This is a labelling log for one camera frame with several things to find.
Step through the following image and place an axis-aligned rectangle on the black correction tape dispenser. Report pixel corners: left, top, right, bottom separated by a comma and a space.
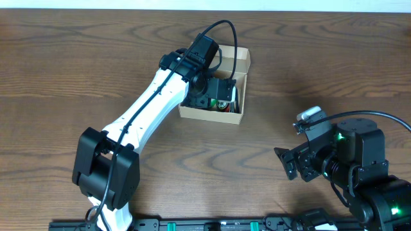
216, 101, 229, 112

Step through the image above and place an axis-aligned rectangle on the brown cardboard box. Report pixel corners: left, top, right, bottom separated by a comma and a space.
178, 45, 251, 124

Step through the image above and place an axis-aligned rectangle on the green tape roll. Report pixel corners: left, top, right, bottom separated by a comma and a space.
210, 99, 218, 109

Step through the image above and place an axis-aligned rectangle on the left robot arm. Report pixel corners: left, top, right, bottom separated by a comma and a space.
72, 35, 237, 230

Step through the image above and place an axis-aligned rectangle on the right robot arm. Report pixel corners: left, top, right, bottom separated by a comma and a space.
274, 107, 410, 230

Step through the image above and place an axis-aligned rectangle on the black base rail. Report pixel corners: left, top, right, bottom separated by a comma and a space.
48, 209, 362, 231

